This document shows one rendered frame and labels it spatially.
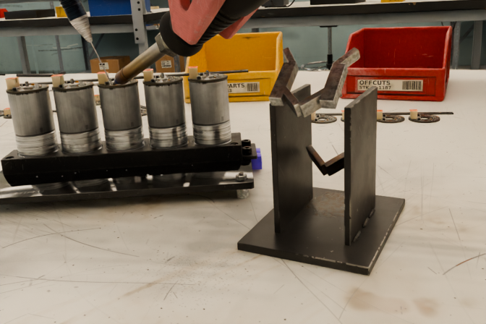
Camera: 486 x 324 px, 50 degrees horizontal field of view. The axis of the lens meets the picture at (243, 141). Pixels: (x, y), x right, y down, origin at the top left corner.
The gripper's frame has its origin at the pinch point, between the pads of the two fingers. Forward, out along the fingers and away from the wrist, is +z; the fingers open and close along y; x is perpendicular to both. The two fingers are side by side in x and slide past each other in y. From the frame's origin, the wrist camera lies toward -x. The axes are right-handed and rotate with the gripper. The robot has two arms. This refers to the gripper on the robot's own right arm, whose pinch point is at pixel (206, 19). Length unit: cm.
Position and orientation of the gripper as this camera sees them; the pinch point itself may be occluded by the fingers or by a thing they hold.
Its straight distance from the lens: 25.3
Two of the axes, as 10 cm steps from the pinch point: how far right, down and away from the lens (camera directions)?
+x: 6.7, 5.8, -4.6
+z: -2.8, 7.8, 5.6
